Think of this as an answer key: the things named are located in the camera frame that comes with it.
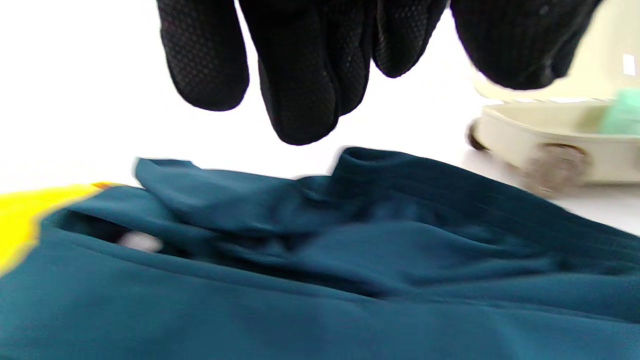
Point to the yellow cap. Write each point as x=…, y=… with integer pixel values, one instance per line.
x=25, y=220

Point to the dark teal shorts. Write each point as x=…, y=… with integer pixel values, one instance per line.
x=320, y=280

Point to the green mesh bag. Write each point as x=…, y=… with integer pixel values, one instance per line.
x=622, y=115

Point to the person's left hand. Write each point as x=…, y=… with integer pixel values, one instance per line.
x=300, y=65

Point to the beige hard-shell suitcase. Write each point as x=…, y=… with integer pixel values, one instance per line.
x=525, y=135

